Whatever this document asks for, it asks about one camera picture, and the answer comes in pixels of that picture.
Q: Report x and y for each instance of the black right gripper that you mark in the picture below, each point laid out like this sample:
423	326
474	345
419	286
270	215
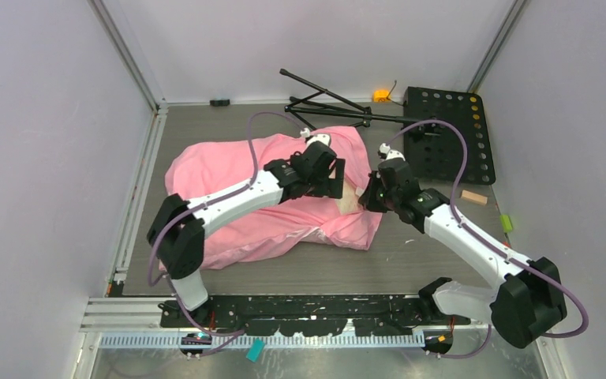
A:
368	199

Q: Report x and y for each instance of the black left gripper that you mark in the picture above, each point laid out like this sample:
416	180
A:
332	189

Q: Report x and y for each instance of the cream textured pillow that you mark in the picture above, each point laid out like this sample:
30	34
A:
349	201

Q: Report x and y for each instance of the pink pillowcase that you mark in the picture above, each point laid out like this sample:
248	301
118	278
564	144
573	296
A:
251	224

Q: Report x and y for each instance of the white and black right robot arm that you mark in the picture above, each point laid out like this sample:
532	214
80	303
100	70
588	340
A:
524	298

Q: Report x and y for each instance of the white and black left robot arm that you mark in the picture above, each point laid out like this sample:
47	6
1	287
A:
181	227

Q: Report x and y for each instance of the wooden block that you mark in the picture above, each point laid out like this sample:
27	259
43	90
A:
475	198

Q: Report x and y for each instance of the black perforated music stand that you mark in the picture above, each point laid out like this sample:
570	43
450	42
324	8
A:
445	132

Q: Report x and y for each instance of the orange yellow small device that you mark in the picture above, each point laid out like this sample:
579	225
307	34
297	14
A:
381	96

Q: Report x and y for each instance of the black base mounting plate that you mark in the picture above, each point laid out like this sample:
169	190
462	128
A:
309	315

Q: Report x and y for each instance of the green small block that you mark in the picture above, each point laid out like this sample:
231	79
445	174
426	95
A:
506	223

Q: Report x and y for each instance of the teal tape piece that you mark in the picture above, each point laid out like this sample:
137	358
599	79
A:
255	350

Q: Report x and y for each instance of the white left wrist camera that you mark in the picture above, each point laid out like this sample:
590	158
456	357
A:
310	137

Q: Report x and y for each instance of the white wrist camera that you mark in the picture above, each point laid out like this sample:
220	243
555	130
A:
386	152
310	137

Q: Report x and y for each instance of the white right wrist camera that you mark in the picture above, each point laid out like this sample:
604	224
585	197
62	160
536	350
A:
386	152

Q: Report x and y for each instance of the small black wall clip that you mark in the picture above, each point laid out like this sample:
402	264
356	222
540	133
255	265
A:
219	102

